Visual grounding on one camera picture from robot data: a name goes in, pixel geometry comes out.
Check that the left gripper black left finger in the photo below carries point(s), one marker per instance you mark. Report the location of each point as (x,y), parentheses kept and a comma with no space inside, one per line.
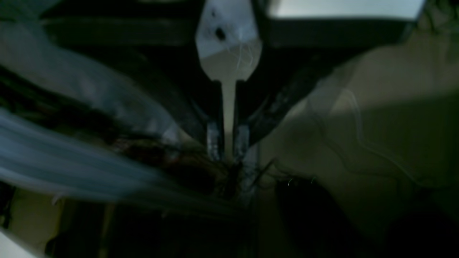
(175,79)

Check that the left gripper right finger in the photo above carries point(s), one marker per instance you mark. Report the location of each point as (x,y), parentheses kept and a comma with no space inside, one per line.
(282,78)

